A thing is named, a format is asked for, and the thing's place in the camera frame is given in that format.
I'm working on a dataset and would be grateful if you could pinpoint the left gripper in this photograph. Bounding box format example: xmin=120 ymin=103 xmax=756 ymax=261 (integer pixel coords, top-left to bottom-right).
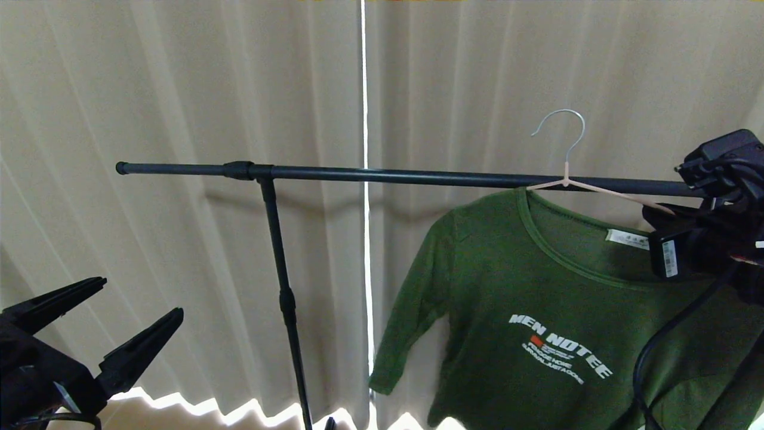
xmin=0 ymin=277 xmax=184 ymax=425

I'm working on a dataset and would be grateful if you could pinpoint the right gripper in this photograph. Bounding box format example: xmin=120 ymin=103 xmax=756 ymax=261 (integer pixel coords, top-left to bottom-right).
xmin=649 ymin=221 xmax=747 ymax=280

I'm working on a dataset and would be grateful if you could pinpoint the pink clothes hanger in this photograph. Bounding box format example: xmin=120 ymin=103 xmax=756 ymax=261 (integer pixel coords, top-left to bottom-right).
xmin=527 ymin=109 xmax=678 ymax=216

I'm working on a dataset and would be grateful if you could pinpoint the green printed t-shirt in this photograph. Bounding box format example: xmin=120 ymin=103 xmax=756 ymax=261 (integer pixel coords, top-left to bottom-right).
xmin=368 ymin=187 xmax=764 ymax=430

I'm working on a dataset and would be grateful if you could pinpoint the black clothes rack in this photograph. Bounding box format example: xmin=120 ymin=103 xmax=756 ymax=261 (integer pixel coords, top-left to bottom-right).
xmin=115 ymin=161 xmax=705 ymax=430

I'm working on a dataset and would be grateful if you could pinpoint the beige curtain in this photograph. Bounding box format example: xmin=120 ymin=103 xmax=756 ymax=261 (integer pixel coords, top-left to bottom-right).
xmin=0 ymin=0 xmax=764 ymax=430

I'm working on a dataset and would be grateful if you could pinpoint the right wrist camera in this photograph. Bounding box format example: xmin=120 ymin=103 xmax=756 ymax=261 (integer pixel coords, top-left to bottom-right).
xmin=674 ymin=129 xmax=764 ymax=201

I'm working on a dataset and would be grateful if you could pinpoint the black cable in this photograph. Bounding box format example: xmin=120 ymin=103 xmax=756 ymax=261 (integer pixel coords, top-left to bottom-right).
xmin=633 ymin=158 xmax=764 ymax=430

